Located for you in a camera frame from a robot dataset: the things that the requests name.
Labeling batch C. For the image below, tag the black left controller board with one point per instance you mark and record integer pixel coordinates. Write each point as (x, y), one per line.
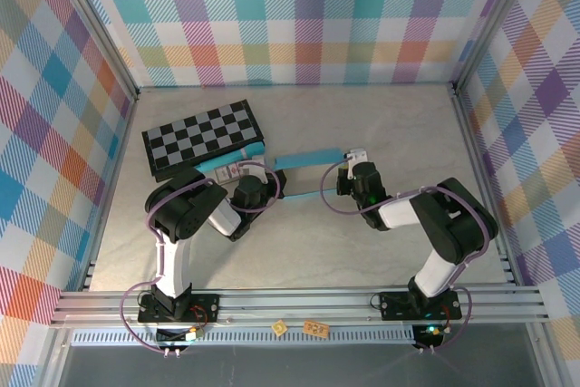
(181, 336)

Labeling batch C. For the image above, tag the black right controller board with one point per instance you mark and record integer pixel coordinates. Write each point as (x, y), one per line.
(430, 333)

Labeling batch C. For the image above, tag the teal paper box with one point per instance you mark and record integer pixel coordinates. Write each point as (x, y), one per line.
(308, 160)

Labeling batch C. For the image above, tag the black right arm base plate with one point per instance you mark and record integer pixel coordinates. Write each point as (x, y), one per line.
(394, 305)

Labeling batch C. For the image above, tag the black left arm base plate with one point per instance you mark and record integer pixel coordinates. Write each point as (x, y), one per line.
(204, 310)

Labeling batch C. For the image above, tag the playing card box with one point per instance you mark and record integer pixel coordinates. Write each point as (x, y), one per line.
(229, 171)

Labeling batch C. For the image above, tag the aluminium corner post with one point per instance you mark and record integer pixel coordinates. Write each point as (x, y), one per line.
(90, 24)
(494, 24)

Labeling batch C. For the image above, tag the aluminium frame rail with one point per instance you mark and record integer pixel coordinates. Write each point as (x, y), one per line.
(294, 307)

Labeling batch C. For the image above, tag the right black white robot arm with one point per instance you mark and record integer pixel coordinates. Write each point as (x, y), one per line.
(453, 224)

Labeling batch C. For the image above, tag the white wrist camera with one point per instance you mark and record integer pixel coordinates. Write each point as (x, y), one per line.
(254, 170)
(355, 158)

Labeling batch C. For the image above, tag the small yellow tag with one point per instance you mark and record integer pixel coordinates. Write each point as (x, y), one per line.
(279, 328)

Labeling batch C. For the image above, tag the black grey checkerboard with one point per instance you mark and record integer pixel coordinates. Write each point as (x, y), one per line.
(201, 135)

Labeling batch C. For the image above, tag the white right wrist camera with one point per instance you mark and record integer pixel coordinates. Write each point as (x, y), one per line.
(355, 158)

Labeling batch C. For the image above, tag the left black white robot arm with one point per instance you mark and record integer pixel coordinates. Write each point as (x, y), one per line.
(181, 224)

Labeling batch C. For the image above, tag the black controller board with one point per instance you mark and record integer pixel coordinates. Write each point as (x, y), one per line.
(430, 333)
(181, 336)

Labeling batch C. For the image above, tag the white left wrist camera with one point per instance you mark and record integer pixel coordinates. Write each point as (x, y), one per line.
(254, 170)

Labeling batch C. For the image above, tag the orange printed tag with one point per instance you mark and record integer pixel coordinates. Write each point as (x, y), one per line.
(316, 328)

